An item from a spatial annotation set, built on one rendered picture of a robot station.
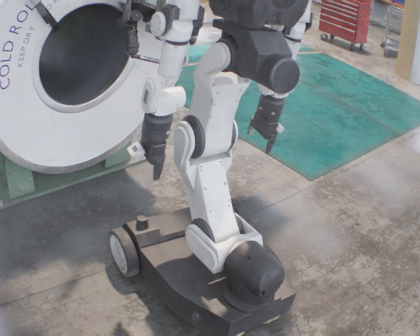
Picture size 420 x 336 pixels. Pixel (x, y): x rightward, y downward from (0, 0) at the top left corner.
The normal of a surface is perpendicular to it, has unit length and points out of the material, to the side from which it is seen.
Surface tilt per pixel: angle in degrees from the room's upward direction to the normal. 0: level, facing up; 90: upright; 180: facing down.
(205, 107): 90
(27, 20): 90
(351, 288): 0
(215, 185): 60
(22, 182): 90
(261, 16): 105
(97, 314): 0
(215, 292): 0
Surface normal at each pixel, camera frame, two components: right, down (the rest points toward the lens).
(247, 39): -0.82, 0.21
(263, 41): 0.48, -0.27
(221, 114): 0.54, 0.62
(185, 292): 0.11, -0.86
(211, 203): 0.54, -0.02
